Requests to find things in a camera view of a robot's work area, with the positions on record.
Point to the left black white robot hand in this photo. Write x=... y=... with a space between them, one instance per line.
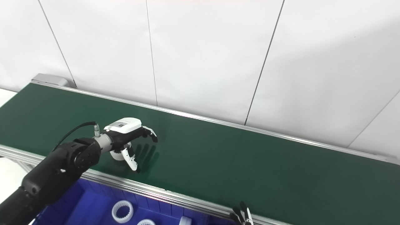
x=123 y=136

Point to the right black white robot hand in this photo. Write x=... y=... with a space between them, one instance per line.
x=243 y=217

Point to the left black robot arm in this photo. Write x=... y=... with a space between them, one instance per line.
x=56 y=175

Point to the green conveyor belt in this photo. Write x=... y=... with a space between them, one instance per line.
x=234 y=162

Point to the white disc part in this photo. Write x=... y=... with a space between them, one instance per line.
x=185 y=221

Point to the blue bin with white parts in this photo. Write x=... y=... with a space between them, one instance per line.
x=90 y=206

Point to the grey conveyor end housing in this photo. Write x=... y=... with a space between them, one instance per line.
x=50 y=78

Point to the aluminium conveyor support leg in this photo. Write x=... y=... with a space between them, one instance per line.
x=22 y=164

